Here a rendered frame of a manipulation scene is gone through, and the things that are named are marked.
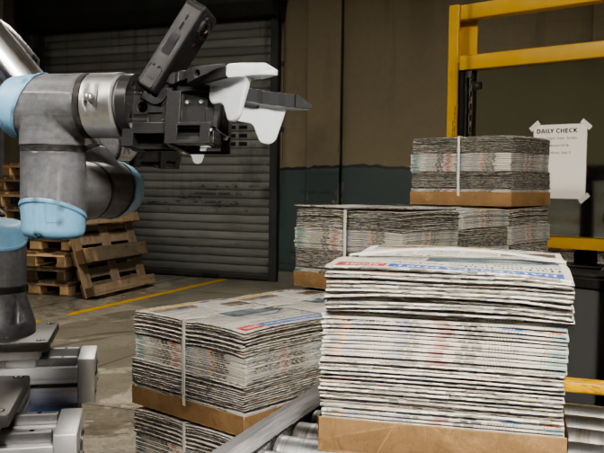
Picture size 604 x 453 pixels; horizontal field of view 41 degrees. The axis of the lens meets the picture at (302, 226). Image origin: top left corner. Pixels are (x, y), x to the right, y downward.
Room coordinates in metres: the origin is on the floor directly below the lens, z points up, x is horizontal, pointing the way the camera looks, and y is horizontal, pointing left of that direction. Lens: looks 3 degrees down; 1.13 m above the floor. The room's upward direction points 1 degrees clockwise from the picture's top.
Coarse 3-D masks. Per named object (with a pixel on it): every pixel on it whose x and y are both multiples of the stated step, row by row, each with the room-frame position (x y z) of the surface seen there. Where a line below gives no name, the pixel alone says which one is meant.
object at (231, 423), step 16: (144, 400) 1.86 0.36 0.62; (160, 400) 1.82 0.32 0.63; (176, 400) 1.78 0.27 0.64; (176, 416) 1.78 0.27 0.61; (192, 416) 1.74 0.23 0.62; (208, 416) 1.71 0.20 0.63; (224, 416) 1.68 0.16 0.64; (240, 416) 1.65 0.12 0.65; (256, 416) 1.67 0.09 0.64; (240, 432) 1.65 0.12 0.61
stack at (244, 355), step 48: (144, 336) 1.86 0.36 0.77; (192, 336) 1.74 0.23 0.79; (240, 336) 1.64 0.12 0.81; (288, 336) 1.74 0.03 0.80; (144, 384) 1.85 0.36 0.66; (192, 384) 1.74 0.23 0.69; (240, 384) 1.65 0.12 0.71; (288, 384) 1.74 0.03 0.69; (144, 432) 1.86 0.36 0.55; (192, 432) 1.75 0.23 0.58
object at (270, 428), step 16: (320, 384) 1.32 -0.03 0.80; (304, 400) 1.21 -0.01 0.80; (272, 416) 1.13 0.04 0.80; (288, 416) 1.13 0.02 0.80; (304, 416) 1.13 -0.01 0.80; (256, 432) 1.05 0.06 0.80; (272, 432) 1.05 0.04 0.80; (288, 432) 1.07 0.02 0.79; (224, 448) 0.99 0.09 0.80; (240, 448) 0.99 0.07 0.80; (256, 448) 0.99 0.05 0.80; (272, 448) 1.03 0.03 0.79
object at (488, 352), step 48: (336, 288) 0.95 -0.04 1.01; (384, 288) 0.94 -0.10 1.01; (432, 288) 0.92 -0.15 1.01; (480, 288) 0.91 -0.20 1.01; (528, 288) 0.90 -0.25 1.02; (336, 336) 0.96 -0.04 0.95; (384, 336) 0.95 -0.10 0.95; (432, 336) 0.93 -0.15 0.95; (480, 336) 0.92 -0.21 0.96; (528, 336) 0.90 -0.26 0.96; (336, 384) 0.96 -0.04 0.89; (384, 384) 0.95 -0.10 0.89; (432, 384) 0.93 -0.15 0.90; (480, 384) 0.92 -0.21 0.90; (528, 384) 0.90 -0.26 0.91; (528, 432) 0.90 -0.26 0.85
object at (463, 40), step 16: (464, 32) 3.32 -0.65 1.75; (464, 48) 3.32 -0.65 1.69; (448, 80) 3.28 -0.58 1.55; (464, 80) 3.25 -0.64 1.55; (448, 96) 3.28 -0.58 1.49; (464, 96) 3.25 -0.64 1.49; (448, 112) 3.28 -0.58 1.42; (464, 112) 3.25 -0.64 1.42; (448, 128) 3.28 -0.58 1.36; (464, 128) 3.25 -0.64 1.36
